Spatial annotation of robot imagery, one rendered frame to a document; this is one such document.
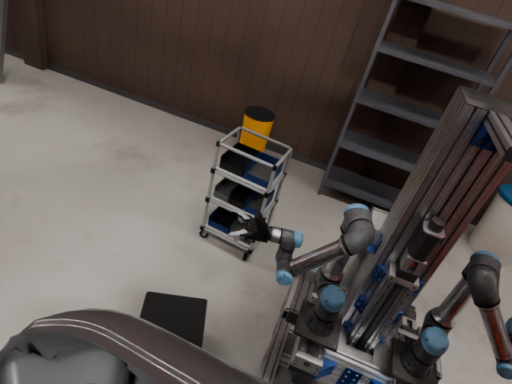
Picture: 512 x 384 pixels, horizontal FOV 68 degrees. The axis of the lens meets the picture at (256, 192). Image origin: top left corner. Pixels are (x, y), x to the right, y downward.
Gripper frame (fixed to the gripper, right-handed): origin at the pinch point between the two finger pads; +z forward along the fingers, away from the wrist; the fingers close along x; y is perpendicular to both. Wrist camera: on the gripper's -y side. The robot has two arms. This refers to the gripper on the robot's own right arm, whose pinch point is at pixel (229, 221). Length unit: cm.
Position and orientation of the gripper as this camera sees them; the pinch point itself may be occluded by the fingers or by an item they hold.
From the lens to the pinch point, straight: 177.7
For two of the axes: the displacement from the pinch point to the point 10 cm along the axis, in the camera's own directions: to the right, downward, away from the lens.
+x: 1.1, -6.7, 7.3
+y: -2.0, 7.1, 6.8
